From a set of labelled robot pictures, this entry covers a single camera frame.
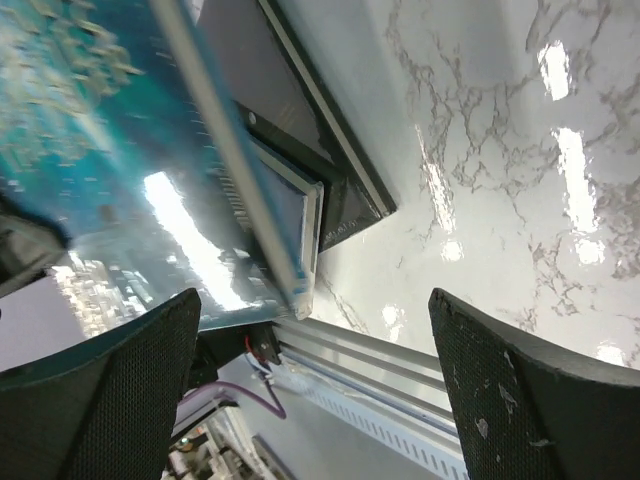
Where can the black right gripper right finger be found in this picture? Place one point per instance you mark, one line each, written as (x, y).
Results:
(525, 408)

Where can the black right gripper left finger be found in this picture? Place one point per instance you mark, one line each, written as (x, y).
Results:
(106, 407)

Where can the teal ocean cover book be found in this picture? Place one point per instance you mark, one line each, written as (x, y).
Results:
(128, 177)

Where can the navy blue book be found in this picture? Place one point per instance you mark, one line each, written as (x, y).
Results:
(286, 105)

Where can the white slotted cable duct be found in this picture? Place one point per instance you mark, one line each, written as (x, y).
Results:
(380, 426)

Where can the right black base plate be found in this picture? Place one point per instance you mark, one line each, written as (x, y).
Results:
(216, 348)

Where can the aluminium rail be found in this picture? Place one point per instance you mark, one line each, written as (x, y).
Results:
(411, 380)

